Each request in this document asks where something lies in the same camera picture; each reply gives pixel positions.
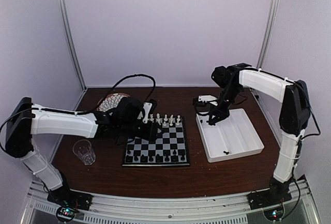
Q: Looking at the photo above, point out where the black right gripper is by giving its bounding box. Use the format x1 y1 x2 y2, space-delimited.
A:
209 84 242 125

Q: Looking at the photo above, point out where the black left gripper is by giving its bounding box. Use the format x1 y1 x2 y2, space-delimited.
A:
119 120 164 141

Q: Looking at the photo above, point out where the white plastic tray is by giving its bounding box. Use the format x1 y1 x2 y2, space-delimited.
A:
196 109 264 163

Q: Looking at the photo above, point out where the black white chessboard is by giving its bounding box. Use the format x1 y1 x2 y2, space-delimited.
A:
122 115 190 167

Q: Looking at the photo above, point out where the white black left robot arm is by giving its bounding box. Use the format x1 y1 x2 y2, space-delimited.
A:
1 94 161 205

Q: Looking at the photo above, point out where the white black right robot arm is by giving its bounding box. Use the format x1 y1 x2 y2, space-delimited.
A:
207 63 316 204

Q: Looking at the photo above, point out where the white chess king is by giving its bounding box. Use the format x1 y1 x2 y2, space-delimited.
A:
156 113 161 124

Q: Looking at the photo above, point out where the floral ceramic plate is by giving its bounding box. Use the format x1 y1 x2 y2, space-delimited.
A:
97 93 129 112

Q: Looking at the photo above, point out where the clear drinking glass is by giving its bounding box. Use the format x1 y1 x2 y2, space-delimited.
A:
72 139 96 166

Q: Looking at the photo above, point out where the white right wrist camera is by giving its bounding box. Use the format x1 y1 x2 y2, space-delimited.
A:
192 95 218 106

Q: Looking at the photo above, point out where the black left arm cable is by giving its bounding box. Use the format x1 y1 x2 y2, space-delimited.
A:
77 73 157 113

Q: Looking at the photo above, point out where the front aluminium rail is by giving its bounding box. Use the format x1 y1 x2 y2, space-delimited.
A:
18 184 321 223

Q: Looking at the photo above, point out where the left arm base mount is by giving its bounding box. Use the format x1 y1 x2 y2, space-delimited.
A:
47 191 93 222

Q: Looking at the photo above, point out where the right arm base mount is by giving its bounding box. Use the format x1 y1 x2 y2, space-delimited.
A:
247 189 292 222

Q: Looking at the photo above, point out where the right aluminium frame post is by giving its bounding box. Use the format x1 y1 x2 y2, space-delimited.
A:
257 0 279 68

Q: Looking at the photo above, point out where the aluminium frame post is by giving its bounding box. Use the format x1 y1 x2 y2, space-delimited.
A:
58 0 87 92
257 0 279 68

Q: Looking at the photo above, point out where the left aluminium frame post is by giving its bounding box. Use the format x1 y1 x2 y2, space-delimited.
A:
58 0 87 92

